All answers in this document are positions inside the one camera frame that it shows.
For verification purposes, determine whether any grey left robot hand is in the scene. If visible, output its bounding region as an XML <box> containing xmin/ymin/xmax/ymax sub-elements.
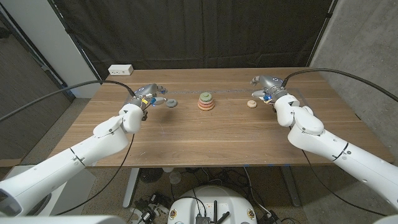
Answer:
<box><xmin>132</xmin><ymin>83</ymin><xmax>169</xmax><ymax>110</ymax></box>

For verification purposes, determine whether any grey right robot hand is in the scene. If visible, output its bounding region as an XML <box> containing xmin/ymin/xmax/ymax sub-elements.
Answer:
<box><xmin>250</xmin><ymin>75</ymin><xmax>290</xmax><ymax>103</ymax></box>

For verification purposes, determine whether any white power strip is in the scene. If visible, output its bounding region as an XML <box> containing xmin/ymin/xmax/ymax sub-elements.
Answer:
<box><xmin>108</xmin><ymin>64</ymin><xmax>134</xmax><ymax>76</ymax></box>

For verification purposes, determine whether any black backdrop pole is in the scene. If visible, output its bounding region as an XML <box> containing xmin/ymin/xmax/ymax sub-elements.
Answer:
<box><xmin>47</xmin><ymin>0</ymin><xmax>104</xmax><ymax>85</ymax></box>
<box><xmin>306</xmin><ymin>0</ymin><xmax>339</xmax><ymax>67</ymax></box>

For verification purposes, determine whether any black curtain backdrop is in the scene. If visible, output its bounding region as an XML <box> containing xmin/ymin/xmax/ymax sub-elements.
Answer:
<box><xmin>49</xmin><ymin>0</ymin><xmax>338</xmax><ymax>82</ymax></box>

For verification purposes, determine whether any small black floor fan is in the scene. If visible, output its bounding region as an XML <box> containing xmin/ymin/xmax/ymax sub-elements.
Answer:
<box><xmin>139</xmin><ymin>167</ymin><xmax>165</xmax><ymax>184</ymax></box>

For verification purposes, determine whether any clear plastic jar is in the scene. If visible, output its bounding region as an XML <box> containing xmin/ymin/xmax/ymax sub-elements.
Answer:
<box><xmin>169</xmin><ymin>170</ymin><xmax>182</xmax><ymax>185</ymax></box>

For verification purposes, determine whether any white table leg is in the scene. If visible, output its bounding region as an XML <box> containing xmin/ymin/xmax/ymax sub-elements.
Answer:
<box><xmin>122</xmin><ymin>167</ymin><xmax>141</xmax><ymax>209</ymax></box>

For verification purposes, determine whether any grey table leg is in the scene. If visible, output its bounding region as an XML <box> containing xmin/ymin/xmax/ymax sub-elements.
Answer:
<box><xmin>280</xmin><ymin>166</ymin><xmax>302</xmax><ymax>208</ymax></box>

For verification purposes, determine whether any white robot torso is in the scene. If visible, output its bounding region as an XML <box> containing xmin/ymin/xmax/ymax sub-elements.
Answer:
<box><xmin>167</xmin><ymin>185</ymin><xmax>258</xmax><ymax>224</ymax></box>

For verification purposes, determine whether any dark grey round pad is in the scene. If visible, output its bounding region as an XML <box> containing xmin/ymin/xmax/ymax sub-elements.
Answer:
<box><xmin>26</xmin><ymin>193</ymin><xmax>52</xmax><ymax>217</ymax></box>

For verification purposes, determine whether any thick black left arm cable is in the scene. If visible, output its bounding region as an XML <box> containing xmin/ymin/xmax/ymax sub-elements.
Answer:
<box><xmin>0</xmin><ymin>80</ymin><xmax>137</xmax><ymax>123</ymax></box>

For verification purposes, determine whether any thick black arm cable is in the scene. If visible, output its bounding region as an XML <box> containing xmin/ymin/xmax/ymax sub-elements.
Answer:
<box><xmin>0</xmin><ymin>80</ymin><xmax>137</xmax><ymax>123</ymax></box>
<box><xmin>281</xmin><ymin>68</ymin><xmax>398</xmax><ymax>103</ymax></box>

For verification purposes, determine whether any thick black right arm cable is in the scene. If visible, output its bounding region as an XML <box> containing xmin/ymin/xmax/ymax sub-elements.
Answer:
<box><xmin>281</xmin><ymin>68</ymin><xmax>398</xmax><ymax>103</ymax></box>

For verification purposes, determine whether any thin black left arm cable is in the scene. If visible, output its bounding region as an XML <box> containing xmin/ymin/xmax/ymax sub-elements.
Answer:
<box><xmin>54</xmin><ymin>133</ymin><xmax>135</xmax><ymax>216</ymax></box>

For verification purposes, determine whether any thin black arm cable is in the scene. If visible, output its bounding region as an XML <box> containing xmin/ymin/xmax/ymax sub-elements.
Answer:
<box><xmin>301</xmin><ymin>149</ymin><xmax>388</xmax><ymax>217</ymax></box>
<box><xmin>54</xmin><ymin>133</ymin><xmax>135</xmax><ymax>216</ymax></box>

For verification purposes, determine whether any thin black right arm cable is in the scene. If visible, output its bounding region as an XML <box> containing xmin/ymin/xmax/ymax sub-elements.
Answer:
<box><xmin>301</xmin><ymin>149</ymin><xmax>388</xmax><ymax>217</ymax></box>

